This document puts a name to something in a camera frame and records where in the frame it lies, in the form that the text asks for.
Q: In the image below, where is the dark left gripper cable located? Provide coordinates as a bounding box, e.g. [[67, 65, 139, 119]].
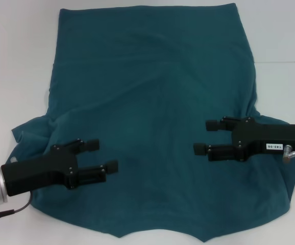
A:
[[0, 191, 34, 218]]

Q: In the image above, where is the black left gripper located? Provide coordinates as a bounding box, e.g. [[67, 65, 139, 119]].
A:
[[1, 138, 119, 197]]

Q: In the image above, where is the teal blue t-shirt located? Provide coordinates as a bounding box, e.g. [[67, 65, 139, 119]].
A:
[[11, 2, 295, 228]]

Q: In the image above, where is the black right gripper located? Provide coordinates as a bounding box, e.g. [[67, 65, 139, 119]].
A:
[[193, 116, 295, 162]]

